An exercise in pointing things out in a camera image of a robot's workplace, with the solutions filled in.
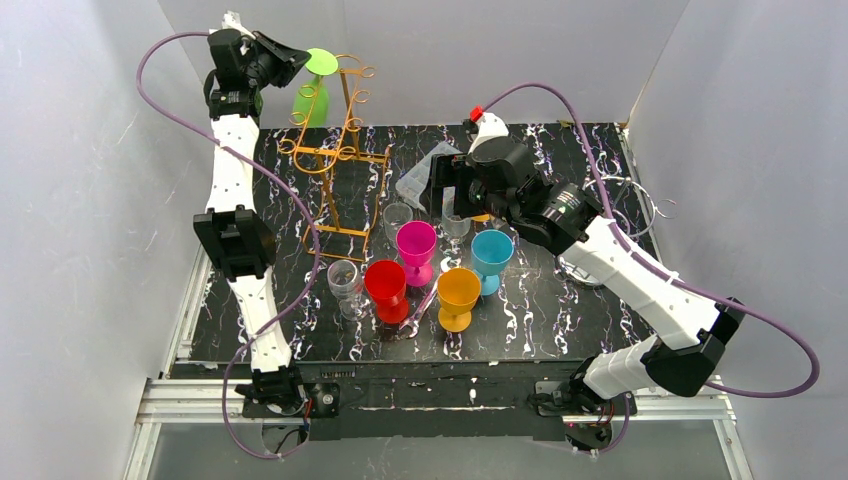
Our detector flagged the green wine glass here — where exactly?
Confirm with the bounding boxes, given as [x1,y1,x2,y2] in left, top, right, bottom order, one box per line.
[290,48,339,128]

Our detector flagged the clear stemless glass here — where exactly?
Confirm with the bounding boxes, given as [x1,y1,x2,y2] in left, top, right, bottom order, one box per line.
[441,215,472,243]

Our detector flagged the pink wine glass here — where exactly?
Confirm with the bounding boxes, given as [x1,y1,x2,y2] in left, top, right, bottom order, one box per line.
[396,221,438,287]

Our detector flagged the blue wine glass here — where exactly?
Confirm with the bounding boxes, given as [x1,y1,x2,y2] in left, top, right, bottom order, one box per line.
[471,229,514,296]

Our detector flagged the orange glass yellow foot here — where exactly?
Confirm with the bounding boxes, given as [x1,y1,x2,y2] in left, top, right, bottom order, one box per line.
[437,267,482,333]

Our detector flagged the red wine glass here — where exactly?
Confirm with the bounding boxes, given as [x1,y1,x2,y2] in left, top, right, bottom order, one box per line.
[364,260,409,324]

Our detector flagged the clear wine glass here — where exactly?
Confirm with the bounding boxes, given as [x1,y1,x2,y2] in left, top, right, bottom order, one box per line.
[327,260,369,321]

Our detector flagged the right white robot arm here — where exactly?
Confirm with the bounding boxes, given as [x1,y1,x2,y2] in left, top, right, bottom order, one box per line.
[420,108,744,408]

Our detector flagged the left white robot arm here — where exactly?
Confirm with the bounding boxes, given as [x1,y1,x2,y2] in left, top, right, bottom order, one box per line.
[193,11,311,415]

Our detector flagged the clear tumbler glass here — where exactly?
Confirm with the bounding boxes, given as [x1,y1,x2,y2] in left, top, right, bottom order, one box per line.
[382,202,413,245]

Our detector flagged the clear plastic screw box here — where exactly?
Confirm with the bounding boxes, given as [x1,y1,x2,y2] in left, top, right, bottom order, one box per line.
[395,141,460,212]

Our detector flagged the silver combination wrench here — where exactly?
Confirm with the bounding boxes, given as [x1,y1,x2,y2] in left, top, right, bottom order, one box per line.
[399,258,461,339]

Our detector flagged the gold wire glass rack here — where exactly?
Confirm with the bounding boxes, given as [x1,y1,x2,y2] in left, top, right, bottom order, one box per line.
[277,54,390,262]

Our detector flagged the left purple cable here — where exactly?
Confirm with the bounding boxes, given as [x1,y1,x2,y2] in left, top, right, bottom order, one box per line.
[135,31,323,461]

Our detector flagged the purple cable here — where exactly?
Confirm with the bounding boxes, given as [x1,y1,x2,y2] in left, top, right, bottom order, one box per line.
[135,31,323,461]
[483,82,821,461]

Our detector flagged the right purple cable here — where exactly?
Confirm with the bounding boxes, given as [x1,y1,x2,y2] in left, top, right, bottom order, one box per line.
[483,82,821,461]

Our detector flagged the silver wire glass rack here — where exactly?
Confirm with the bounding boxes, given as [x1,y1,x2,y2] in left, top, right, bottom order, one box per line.
[556,175,678,287]

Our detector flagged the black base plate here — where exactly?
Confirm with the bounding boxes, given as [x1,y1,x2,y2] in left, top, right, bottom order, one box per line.
[241,367,637,444]

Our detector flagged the aluminium frame rail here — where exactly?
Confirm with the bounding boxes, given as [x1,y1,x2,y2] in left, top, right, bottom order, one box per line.
[128,239,752,479]

